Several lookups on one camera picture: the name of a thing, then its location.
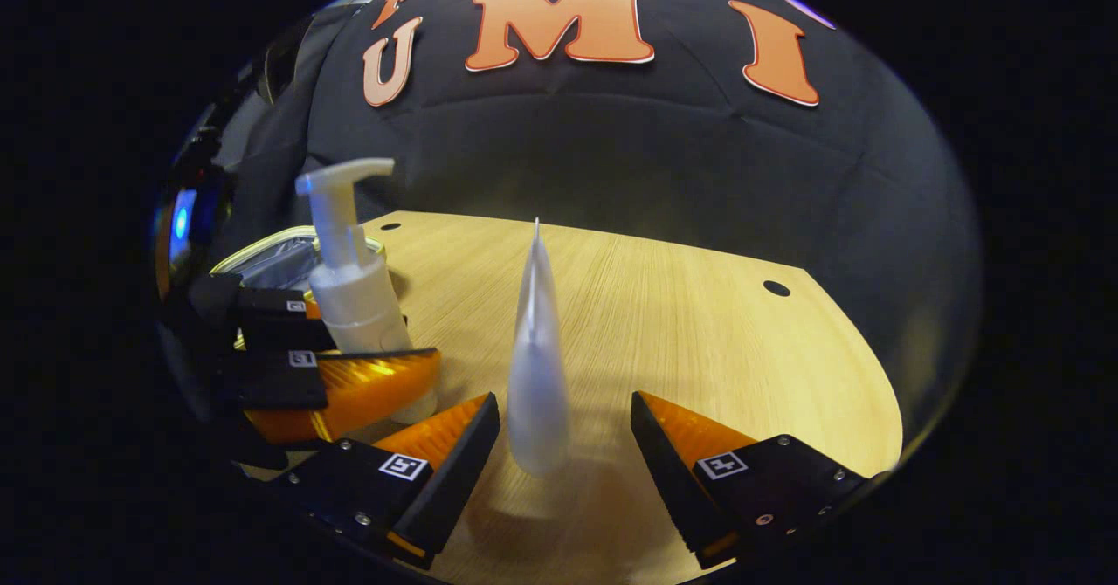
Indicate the white pump bottle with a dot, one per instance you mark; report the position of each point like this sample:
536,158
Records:
358,297

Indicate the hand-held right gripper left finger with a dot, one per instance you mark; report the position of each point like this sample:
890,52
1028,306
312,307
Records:
463,471

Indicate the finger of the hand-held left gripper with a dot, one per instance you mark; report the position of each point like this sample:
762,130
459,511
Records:
271,384
271,323

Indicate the white squeeze tube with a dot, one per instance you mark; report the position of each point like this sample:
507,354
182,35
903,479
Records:
537,375

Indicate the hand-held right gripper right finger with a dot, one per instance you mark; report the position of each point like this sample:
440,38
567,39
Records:
664,471

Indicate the yellow-green clear suitcase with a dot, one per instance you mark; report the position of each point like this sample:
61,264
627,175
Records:
271,262

